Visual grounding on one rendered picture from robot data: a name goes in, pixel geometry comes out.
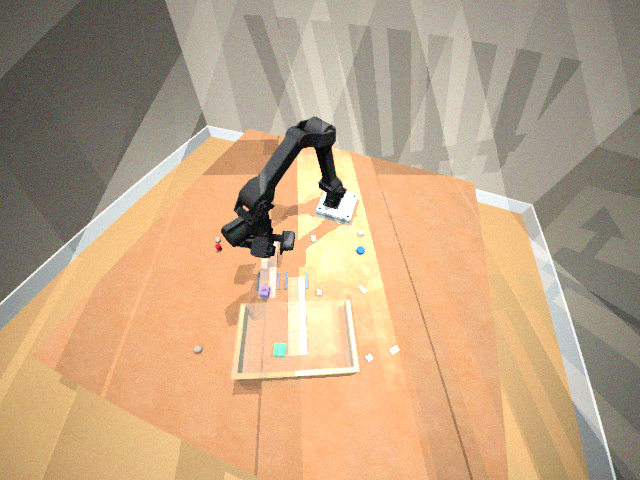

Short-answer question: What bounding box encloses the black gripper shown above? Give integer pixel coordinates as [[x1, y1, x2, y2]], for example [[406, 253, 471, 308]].
[[236, 219, 295, 255]]

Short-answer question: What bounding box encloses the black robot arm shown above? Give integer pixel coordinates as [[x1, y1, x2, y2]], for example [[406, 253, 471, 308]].
[[221, 116, 347, 259]]

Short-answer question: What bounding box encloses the light purple letter cube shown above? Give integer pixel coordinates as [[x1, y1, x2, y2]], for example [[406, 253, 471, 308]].
[[258, 286, 271, 299]]

